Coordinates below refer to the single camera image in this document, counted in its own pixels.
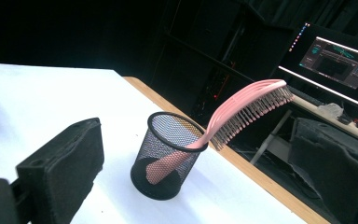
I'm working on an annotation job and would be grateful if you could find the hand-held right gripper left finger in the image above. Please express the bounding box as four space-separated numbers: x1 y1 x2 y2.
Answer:
15 117 105 224

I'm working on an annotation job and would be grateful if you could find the black mesh pen holder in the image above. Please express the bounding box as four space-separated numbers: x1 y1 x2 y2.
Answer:
130 111 210 202

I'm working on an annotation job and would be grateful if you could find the computer monitor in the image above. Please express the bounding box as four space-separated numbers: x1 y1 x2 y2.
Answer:
276 22 358 110

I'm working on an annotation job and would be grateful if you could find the dark equipment rack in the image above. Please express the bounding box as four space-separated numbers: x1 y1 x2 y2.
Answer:
162 29 255 127

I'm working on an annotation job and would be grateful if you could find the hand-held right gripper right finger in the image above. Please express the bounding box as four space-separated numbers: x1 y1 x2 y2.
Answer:
288 117 358 224

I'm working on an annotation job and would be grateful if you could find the pink hairbrush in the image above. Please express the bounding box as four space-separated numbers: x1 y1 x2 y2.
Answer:
145 78 296 186

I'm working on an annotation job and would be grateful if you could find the clear plastic wrapper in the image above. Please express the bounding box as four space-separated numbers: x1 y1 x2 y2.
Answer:
317 102 345 121

